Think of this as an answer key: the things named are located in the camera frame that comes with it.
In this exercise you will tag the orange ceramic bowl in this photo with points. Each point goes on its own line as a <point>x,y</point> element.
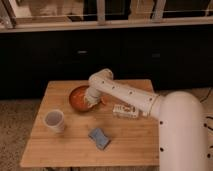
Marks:
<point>77,99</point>

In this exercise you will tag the white plastic cup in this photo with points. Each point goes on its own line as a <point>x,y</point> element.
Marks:
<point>54,120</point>

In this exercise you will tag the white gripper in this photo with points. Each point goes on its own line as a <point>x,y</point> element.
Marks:
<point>93,96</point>

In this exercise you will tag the clear plastic bottle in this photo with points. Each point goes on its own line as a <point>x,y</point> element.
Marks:
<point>127,111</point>

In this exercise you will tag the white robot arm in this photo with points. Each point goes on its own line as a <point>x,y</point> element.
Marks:
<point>183,138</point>

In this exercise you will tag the dark cabinet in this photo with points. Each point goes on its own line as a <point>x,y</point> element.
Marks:
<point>173,57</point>

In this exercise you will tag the blue sponge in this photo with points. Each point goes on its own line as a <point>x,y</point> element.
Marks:
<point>100,139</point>

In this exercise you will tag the wooden table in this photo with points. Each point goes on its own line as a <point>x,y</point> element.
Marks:
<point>133,142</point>

